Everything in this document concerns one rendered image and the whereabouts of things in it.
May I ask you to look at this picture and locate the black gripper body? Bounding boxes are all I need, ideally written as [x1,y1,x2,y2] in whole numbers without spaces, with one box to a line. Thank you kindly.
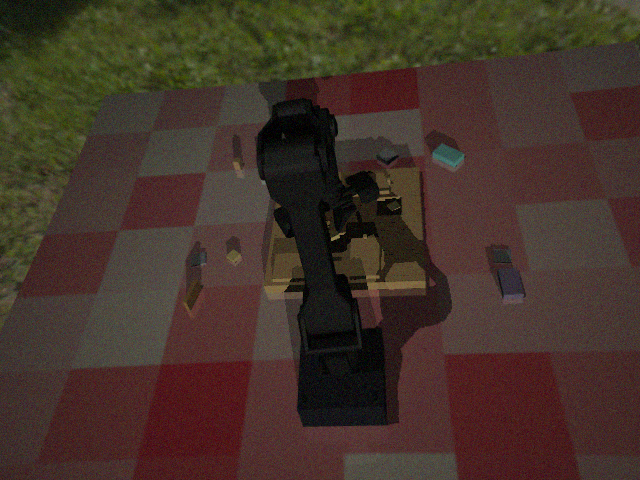
[273,171,380,238]

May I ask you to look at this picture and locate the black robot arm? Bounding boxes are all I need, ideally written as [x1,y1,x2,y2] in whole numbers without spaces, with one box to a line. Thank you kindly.
[257,98,363,378]

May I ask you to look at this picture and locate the tan square puzzle board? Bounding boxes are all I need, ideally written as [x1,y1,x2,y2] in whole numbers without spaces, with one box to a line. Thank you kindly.
[264,167,425,293]

